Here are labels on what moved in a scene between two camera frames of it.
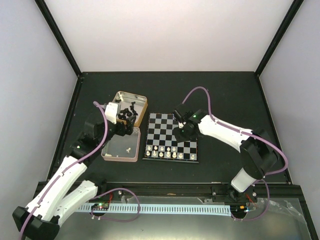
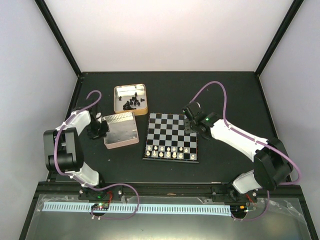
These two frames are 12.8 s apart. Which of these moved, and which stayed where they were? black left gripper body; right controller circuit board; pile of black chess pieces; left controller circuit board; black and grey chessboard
Moved: pile of black chess pieces; black left gripper body
Stayed: left controller circuit board; black and grey chessboard; right controller circuit board
